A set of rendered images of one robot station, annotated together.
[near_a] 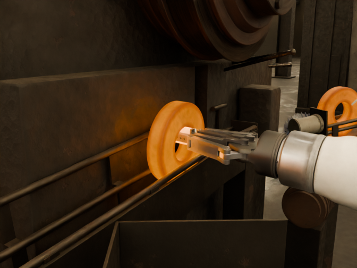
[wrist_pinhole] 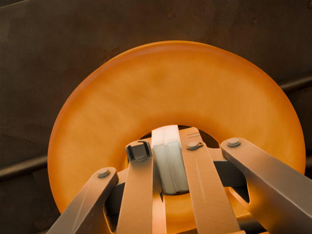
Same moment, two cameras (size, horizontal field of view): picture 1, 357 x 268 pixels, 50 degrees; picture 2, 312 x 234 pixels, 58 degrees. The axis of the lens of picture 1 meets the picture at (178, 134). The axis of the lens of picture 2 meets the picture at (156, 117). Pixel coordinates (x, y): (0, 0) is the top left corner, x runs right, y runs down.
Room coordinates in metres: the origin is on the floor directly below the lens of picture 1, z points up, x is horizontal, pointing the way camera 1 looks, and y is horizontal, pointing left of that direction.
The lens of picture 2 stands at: (0.61, -0.14, 0.82)
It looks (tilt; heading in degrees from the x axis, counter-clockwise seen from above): 15 degrees down; 61
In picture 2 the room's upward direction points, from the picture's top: 14 degrees counter-clockwise
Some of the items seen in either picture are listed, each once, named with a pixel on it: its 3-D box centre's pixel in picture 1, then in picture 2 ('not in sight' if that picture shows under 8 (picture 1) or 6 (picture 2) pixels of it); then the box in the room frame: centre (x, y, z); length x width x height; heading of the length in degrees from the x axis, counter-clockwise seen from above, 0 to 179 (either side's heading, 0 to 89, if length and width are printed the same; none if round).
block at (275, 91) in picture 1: (256, 127); not in sight; (1.07, -0.23, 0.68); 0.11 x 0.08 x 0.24; 57
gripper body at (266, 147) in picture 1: (257, 150); not in sight; (0.61, -0.13, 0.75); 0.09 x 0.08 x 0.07; 57
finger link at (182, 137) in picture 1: (184, 139); (132, 171); (0.66, -0.01, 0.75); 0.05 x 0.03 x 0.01; 57
